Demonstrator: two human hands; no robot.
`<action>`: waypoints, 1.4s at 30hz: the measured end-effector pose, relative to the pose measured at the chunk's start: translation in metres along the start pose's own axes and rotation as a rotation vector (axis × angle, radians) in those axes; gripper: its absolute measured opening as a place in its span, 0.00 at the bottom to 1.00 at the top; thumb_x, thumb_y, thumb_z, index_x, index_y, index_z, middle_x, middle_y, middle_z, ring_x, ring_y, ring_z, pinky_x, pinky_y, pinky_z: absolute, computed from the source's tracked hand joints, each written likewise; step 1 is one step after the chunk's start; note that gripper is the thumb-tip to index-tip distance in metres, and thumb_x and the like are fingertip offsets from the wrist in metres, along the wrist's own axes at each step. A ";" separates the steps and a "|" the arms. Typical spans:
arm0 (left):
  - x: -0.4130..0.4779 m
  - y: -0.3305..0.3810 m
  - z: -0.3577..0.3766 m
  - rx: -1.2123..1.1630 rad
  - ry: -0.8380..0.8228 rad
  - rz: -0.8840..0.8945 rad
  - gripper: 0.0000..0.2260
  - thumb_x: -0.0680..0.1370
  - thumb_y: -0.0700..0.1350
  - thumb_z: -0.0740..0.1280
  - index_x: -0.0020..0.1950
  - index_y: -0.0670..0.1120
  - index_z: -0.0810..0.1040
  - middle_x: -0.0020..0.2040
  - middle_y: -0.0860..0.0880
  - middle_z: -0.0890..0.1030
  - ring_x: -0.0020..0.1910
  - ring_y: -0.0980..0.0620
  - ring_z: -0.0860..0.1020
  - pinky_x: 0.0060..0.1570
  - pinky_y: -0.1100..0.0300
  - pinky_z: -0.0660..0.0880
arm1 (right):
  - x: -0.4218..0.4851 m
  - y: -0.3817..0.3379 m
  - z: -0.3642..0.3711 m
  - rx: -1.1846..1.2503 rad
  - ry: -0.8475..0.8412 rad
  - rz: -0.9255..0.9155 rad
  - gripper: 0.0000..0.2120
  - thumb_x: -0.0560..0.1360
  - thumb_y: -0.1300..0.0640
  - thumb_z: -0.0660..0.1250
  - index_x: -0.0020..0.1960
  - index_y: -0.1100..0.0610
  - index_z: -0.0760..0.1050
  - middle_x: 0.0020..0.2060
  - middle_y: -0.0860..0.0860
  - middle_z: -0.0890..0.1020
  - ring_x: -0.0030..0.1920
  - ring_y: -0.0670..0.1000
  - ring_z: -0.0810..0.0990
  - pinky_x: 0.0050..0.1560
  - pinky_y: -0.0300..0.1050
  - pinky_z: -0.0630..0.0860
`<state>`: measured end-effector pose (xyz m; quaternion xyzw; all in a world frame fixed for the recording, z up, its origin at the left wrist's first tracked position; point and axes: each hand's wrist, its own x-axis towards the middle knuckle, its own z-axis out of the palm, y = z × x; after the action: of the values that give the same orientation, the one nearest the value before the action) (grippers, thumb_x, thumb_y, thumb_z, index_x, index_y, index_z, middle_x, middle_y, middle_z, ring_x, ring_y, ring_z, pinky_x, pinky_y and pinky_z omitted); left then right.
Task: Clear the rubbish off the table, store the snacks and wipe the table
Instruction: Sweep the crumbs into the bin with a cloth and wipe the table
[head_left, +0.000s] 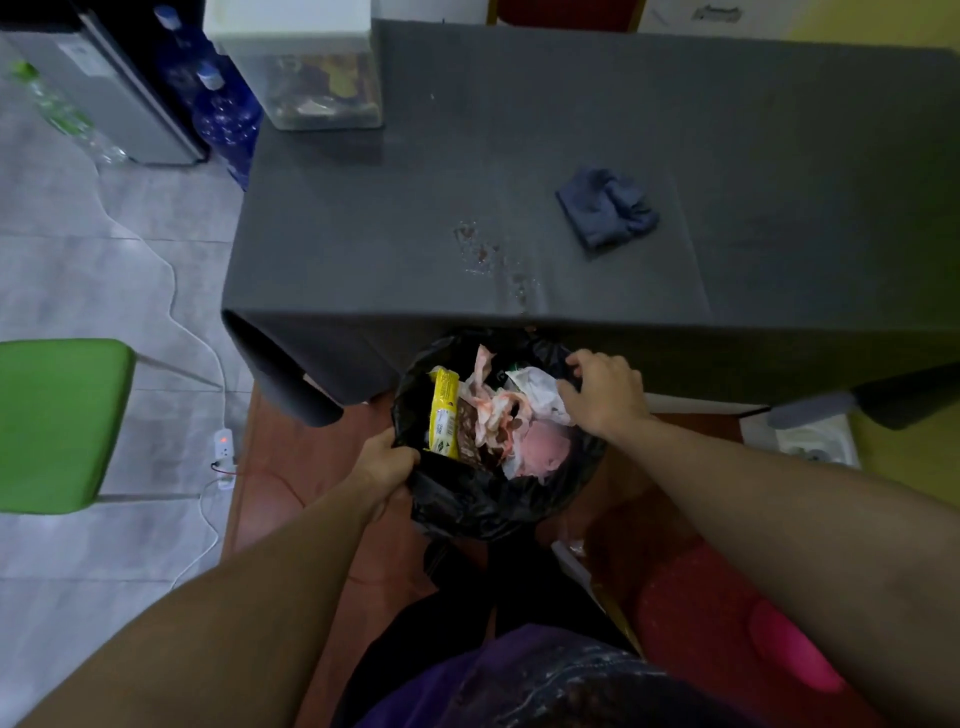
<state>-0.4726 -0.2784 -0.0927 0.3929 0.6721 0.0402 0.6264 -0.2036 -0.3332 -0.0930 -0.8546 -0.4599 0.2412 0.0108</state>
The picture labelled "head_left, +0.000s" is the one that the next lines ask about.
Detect yellow brown snack wrapper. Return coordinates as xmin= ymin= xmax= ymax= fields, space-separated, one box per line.
xmin=427 ymin=365 xmax=481 ymax=472

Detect person's right forearm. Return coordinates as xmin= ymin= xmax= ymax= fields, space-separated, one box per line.
xmin=611 ymin=416 xmax=960 ymax=725

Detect green chair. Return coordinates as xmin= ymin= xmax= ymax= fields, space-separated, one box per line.
xmin=0 ymin=338 xmax=226 ymax=517

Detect person's purple shirt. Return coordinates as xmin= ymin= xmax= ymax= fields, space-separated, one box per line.
xmin=359 ymin=624 xmax=751 ymax=728

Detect person's right hand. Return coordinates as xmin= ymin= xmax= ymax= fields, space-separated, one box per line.
xmin=556 ymin=348 xmax=654 ymax=445

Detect person's left hand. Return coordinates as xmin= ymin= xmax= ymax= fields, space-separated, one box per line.
xmin=347 ymin=427 xmax=422 ymax=524

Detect person's left forearm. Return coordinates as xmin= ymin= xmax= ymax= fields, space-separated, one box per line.
xmin=18 ymin=479 xmax=385 ymax=728

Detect clear plastic storage bin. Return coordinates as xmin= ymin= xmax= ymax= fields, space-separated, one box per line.
xmin=219 ymin=29 xmax=385 ymax=133

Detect pink stained tissues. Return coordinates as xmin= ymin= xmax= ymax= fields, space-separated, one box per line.
xmin=458 ymin=344 xmax=577 ymax=483

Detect blue water jug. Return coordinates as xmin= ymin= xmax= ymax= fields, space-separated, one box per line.
xmin=153 ymin=5 xmax=220 ymax=106
xmin=193 ymin=61 xmax=264 ymax=190

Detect pink plastic object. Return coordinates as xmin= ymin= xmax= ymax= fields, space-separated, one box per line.
xmin=749 ymin=599 xmax=850 ymax=696

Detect Koko Krunch cereal pouch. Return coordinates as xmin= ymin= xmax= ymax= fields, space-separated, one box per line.
xmin=288 ymin=53 xmax=376 ymax=121

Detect black bin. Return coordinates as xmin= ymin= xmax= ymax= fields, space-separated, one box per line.
xmin=389 ymin=327 xmax=610 ymax=543

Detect brown food crumbs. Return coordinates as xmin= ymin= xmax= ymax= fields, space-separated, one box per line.
xmin=452 ymin=221 xmax=543 ymax=307

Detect silver black water dispenser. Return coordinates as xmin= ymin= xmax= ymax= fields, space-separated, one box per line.
xmin=0 ymin=7 xmax=210 ymax=167

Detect person's black shorts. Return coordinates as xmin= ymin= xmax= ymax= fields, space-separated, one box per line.
xmin=333 ymin=524 xmax=639 ymax=728

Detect blue cloth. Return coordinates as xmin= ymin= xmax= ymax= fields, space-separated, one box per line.
xmin=554 ymin=167 xmax=662 ymax=253

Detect thin red wire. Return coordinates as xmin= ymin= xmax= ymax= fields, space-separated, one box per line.
xmin=212 ymin=463 xmax=305 ymax=513

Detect green capped clear bottle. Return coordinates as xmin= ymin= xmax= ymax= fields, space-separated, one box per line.
xmin=8 ymin=59 xmax=130 ymax=167

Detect white power strip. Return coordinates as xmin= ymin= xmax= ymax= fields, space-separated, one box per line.
xmin=212 ymin=427 xmax=240 ymax=492

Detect white cable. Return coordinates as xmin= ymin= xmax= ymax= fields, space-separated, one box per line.
xmin=86 ymin=161 xmax=231 ymax=430
xmin=168 ymin=479 xmax=223 ymax=592

